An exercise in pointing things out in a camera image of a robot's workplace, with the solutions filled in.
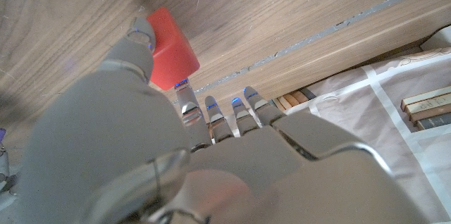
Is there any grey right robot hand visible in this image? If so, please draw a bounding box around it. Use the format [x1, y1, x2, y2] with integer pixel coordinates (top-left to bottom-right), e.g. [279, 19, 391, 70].
[0, 142, 18, 197]

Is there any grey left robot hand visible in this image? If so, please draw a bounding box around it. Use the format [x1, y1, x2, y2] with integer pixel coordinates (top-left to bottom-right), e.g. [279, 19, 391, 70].
[17, 15, 431, 224]

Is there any red magnetic block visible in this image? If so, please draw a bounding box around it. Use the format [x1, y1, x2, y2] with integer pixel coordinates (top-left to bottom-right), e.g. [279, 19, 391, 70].
[147, 6, 201, 92]

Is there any printed bookshelf backdrop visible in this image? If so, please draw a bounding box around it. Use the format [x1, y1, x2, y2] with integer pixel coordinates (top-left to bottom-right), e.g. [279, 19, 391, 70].
[273, 46, 451, 224]

